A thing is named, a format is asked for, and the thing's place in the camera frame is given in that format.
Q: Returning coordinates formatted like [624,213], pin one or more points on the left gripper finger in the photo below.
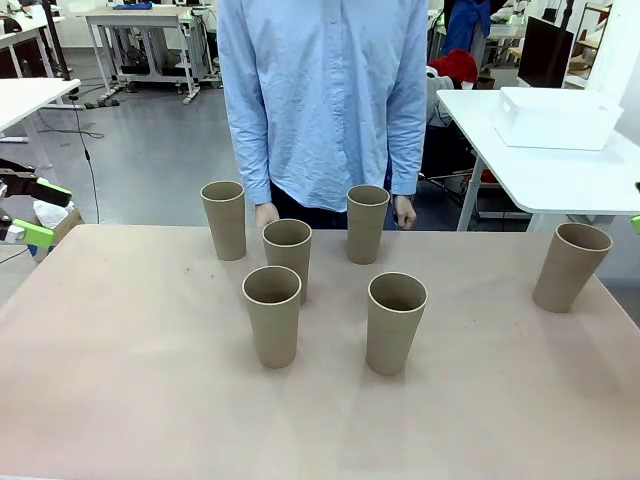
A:
[50,192]
[37,236]

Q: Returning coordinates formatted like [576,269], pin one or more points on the tall beige paper cup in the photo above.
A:
[290,252]
[392,340]
[272,335]
[223,230]
[565,280]
[367,235]

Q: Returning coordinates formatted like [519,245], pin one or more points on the white plastic basket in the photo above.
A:
[550,132]

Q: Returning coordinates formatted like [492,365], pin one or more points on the person's right forearm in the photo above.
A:
[252,170]

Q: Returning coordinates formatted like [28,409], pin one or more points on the person's left forearm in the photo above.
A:
[407,165]

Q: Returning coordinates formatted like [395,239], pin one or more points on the person's right hand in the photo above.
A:
[267,215]

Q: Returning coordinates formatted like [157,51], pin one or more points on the person's left hand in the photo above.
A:
[405,212]

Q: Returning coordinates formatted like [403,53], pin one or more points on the white crumpled tissue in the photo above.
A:
[47,212]

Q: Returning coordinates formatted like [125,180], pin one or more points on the brown cardboard box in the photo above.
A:
[67,226]

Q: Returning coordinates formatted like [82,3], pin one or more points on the large white side table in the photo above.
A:
[550,175]

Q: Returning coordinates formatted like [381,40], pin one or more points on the small white table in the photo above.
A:
[30,97]

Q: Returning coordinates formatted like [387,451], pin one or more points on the black floor power strip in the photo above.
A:
[102,103]

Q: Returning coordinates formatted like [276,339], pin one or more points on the shelf with wooden items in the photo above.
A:
[582,60]

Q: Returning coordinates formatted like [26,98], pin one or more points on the black vertical pole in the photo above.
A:
[55,40]

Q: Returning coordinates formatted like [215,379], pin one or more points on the white background desk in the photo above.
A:
[20,35]

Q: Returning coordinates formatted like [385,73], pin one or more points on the black monitor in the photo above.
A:
[545,50]

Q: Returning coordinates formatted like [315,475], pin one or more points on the equipment under grey desk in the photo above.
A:
[142,52]

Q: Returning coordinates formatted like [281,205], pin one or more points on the grey garment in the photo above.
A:
[435,110]

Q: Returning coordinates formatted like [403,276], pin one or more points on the red plush hat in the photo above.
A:
[455,65]

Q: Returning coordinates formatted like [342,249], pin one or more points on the blue jacket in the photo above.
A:
[465,25]

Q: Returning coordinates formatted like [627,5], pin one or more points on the person in light blue shirt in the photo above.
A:
[325,100]

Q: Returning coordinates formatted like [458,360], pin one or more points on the grey metal-frame desk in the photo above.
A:
[135,17]

